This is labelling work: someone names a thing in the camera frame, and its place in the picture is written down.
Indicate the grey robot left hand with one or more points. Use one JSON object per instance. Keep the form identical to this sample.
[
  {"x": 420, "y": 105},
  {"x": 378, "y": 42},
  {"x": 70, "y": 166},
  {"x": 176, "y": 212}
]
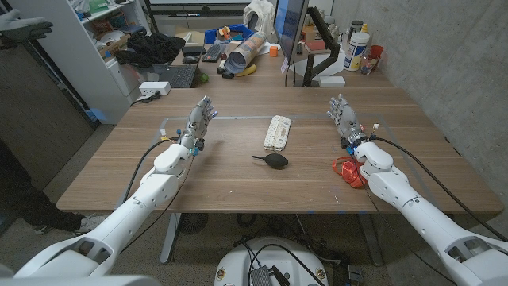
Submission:
[{"x": 196, "y": 123}]

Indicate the person grey gloved hand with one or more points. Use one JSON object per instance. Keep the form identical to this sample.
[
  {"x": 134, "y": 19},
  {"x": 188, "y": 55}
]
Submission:
[{"x": 24, "y": 28}]

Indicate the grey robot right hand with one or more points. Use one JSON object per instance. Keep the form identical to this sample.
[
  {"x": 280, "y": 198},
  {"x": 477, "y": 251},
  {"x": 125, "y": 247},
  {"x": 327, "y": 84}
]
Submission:
[{"x": 347, "y": 121}]

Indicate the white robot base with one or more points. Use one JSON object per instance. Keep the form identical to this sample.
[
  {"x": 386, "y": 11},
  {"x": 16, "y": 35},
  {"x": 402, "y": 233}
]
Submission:
[{"x": 238, "y": 266}]

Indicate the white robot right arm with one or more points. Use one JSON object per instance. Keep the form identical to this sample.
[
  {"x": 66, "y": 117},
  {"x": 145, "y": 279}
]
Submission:
[{"x": 397, "y": 190}]

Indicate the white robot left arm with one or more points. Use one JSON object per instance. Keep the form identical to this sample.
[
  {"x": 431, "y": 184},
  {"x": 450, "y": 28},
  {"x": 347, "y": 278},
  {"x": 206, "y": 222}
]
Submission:
[{"x": 135, "y": 202}]

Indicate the white leaf-print pen bag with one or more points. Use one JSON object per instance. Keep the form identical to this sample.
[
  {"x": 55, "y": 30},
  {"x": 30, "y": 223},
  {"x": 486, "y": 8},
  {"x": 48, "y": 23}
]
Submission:
[{"x": 277, "y": 133}]

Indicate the black rubber air blower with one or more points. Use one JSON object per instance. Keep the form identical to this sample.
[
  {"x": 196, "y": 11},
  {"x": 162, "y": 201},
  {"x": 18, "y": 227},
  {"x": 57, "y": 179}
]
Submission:
[{"x": 275, "y": 161}]

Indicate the white cloth bag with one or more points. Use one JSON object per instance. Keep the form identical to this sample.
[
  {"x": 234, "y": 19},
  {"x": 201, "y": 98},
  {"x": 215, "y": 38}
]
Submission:
[{"x": 258, "y": 16}]

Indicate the white connector yellow tag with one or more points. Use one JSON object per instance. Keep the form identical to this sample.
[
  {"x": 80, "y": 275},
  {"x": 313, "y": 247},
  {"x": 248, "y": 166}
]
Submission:
[{"x": 162, "y": 133}]

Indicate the white flat box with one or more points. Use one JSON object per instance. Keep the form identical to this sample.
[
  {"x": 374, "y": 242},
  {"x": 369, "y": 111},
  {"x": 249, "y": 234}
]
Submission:
[{"x": 331, "y": 81}]

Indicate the small green ball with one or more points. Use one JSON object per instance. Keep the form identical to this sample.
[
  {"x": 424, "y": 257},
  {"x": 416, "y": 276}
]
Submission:
[{"x": 204, "y": 78}]

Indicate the black laptop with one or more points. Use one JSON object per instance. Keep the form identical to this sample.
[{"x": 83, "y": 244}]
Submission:
[{"x": 180, "y": 76}]

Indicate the small black round object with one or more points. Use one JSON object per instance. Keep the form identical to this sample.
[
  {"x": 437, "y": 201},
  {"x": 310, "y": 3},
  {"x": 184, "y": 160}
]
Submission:
[{"x": 228, "y": 74}]

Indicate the clear glass cup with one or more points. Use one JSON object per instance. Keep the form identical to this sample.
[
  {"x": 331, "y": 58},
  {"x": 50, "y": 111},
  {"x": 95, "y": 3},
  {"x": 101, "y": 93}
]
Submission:
[{"x": 367, "y": 64}]

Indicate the black computer mouse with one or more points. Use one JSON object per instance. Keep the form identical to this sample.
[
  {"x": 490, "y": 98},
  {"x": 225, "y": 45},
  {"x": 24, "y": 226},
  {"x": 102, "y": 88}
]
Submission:
[{"x": 191, "y": 60}]

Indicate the white shelf unit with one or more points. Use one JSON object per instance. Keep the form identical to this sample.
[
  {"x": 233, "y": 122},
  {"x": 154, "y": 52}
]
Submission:
[{"x": 79, "y": 59}]

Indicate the white wipes canister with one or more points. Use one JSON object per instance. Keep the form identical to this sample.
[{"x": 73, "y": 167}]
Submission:
[{"x": 356, "y": 51}]

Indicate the black keyboard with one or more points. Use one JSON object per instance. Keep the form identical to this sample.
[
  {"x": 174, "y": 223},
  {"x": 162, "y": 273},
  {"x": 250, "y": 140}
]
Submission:
[{"x": 212, "y": 52}]

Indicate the yellow banana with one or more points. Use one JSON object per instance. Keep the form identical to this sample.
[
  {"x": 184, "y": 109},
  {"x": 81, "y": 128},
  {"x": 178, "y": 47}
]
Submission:
[{"x": 248, "y": 71}]

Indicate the red cup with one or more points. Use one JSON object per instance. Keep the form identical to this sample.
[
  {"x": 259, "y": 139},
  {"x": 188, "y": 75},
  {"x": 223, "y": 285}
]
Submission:
[{"x": 377, "y": 51}]

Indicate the black crumpled cloth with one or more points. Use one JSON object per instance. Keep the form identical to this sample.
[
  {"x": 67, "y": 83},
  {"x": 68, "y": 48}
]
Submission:
[{"x": 152, "y": 49}]

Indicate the blue plastic bin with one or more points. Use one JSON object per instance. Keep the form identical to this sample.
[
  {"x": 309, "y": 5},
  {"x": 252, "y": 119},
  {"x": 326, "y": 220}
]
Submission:
[{"x": 210, "y": 36}]

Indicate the rolled printed poster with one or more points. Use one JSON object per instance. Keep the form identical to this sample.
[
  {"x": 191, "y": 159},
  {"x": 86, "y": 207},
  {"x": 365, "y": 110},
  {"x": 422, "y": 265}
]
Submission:
[{"x": 248, "y": 51}]

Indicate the dark wood cabinet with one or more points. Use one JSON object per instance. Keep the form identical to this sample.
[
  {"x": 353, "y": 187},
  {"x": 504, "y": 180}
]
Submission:
[{"x": 39, "y": 119}]

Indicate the dark lidded tumbler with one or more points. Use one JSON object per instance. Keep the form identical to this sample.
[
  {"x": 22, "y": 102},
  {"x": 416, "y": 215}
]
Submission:
[{"x": 356, "y": 27}]

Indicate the orange cube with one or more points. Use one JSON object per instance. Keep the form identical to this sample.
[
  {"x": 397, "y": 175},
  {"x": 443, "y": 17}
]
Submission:
[{"x": 273, "y": 51}]

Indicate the black computer monitor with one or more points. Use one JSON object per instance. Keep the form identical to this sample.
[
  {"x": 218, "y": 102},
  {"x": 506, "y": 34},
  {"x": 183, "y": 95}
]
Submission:
[{"x": 289, "y": 24}]

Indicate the grey table leg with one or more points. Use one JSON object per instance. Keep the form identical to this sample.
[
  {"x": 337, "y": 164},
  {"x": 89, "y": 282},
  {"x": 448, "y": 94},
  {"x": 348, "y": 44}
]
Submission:
[
  {"x": 371, "y": 242},
  {"x": 170, "y": 238}
]

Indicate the grey finned box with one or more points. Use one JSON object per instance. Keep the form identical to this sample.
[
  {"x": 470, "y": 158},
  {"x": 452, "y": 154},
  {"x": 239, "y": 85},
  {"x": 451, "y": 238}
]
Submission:
[{"x": 260, "y": 277}]

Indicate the wall whiteboard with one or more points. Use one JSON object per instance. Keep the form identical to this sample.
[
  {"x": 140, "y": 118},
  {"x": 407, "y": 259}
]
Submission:
[{"x": 198, "y": 1}]

